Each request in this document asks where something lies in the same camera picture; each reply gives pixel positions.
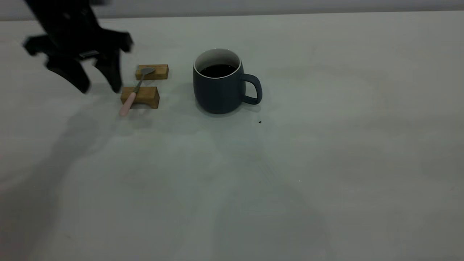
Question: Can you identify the metal spoon with pink handle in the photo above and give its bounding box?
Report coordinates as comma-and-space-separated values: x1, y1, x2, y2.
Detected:
120, 67, 156, 117

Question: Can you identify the arched wooden block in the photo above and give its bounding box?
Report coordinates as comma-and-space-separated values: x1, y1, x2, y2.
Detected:
121, 86, 160, 109

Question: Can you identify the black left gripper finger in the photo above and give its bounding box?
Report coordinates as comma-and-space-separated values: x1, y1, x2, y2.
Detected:
46, 59, 91, 94
94, 51, 123, 93

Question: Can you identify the rectangular wooden block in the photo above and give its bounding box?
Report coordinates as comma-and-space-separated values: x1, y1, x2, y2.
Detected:
135, 64, 169, 80

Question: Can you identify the dark coffee liquid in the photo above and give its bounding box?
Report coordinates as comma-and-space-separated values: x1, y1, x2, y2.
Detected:
199, 64, 238, 78

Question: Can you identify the dark grey ceramic mug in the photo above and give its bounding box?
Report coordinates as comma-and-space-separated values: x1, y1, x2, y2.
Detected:
193, 48, 262, 115

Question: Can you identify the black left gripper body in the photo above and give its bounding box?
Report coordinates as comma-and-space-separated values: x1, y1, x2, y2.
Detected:
22, 0, 133, 66

